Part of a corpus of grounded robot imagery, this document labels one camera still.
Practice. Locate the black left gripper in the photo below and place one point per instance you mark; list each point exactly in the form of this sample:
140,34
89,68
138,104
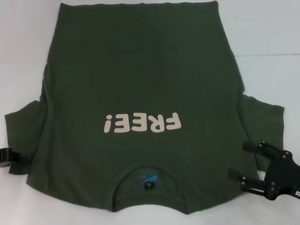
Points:
4,157

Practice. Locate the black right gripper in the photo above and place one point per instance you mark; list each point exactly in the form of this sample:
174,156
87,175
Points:
281,175

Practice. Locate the dark green FREE shirt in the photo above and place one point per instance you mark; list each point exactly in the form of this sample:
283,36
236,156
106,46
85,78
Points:
140,70

